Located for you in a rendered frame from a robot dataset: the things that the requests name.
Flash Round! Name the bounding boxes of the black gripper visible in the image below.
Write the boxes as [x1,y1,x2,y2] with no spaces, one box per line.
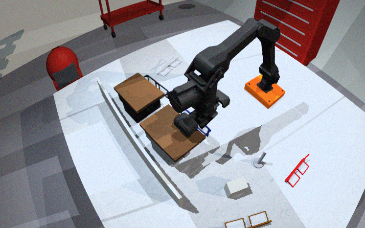
[174,89,230,136]

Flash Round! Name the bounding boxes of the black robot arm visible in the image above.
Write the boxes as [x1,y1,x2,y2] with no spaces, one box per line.
[168,18,280,113]

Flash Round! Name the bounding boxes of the navy glasses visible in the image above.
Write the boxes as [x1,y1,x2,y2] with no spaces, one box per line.
[181,110,211,137]

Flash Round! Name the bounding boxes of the dark grey rectangular panel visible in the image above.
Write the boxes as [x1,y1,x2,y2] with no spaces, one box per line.
[97,78,183,207]

